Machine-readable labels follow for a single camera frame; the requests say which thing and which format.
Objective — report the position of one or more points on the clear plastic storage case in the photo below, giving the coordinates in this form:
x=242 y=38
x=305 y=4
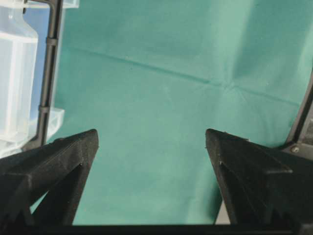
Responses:
x=23 y=34

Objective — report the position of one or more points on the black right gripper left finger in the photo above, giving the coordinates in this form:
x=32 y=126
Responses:
x=43 y=186

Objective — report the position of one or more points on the green table cloth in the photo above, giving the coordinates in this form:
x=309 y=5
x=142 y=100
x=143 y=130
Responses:
x=151 y=76

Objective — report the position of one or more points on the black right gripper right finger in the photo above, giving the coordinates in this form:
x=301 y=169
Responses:
x=260 y=184

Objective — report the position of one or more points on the black aluminium frame rail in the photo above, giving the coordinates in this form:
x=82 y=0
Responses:
x=52 y=39

